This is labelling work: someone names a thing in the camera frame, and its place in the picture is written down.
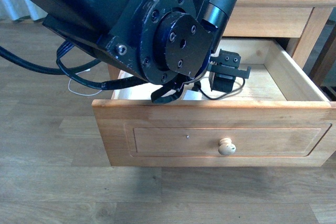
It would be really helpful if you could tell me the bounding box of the light wooden nightstand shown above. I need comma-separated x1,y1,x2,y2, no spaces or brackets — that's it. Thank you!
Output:
107,0,336,83

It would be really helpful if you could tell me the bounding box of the white floor cable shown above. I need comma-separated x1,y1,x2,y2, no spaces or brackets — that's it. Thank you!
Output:
68,68,103,96

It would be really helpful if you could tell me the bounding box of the white charger adapter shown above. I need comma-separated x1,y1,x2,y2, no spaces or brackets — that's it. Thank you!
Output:
182,90,203,101

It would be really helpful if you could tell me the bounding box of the wooden drawer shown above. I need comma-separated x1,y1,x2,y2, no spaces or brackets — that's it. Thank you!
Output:
92,39,335,167

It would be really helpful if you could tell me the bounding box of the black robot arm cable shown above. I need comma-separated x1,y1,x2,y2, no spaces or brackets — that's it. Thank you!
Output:
0,40,153,90

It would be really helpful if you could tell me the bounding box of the pale pleated curtain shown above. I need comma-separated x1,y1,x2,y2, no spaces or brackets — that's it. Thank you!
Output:
1,0,47,21

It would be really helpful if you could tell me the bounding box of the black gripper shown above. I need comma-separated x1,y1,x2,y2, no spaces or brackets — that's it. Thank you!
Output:
106,0,250,103

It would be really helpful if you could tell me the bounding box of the black charger cable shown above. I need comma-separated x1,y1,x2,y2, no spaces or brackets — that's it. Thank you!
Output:
193,78,247,101

